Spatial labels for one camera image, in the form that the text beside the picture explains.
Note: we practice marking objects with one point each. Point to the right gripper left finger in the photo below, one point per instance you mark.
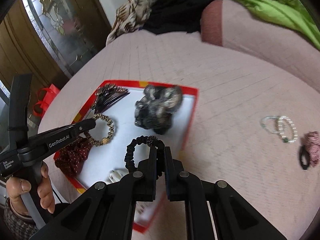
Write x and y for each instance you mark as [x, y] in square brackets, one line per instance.
[147, 182]

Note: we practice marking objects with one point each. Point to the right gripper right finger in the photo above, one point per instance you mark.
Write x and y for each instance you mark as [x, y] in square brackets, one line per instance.
[172, 171]

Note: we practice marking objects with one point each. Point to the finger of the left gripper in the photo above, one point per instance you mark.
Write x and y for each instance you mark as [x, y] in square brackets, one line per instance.
[82, 126]

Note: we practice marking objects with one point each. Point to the pink plaid scrunchie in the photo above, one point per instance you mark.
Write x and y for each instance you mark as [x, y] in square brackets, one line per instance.
[311, 144]

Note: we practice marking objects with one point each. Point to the person's left hand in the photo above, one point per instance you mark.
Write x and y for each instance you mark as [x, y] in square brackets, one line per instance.
[16, 187]

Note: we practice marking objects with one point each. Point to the white cherry print scrunchie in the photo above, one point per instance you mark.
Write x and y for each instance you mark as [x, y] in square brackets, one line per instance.
[116, 175]

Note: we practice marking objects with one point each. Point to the red polka dot scrunchie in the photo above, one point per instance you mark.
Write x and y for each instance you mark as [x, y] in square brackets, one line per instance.
[71, 158]

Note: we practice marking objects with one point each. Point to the rhinestone butterfly hair clip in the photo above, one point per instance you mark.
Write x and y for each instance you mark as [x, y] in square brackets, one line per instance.
[106, 96]

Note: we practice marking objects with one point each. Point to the red gift bag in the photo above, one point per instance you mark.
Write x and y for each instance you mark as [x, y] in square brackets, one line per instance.
[45, 97]

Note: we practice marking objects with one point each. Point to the red white tray box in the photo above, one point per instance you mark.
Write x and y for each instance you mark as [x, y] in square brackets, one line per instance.
[118, 143]

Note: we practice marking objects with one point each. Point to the grey organza scrunchie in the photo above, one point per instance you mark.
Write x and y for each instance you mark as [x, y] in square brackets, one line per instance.
[156, 108]

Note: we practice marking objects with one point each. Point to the patterned left sleeve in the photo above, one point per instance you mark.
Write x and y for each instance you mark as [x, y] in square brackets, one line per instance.
[21, 227]

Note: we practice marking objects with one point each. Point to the pink quilted bedspread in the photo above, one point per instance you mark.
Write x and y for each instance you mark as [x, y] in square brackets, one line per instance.
[225, 140]

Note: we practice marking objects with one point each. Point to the stained glass wooden door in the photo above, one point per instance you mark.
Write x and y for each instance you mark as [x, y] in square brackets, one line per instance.
[50, 39]

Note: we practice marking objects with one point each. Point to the leaf print cloth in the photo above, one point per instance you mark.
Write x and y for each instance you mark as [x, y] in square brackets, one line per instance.
[129, 17]

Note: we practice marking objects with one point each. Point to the black garment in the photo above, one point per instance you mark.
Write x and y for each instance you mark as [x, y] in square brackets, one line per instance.
[175, 15]

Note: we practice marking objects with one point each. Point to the pink bolster pillow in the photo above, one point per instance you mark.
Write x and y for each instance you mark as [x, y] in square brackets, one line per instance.
[227, 23]

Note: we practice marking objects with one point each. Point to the green blanket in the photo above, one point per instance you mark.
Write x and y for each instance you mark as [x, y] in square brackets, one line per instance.
[288, 13]

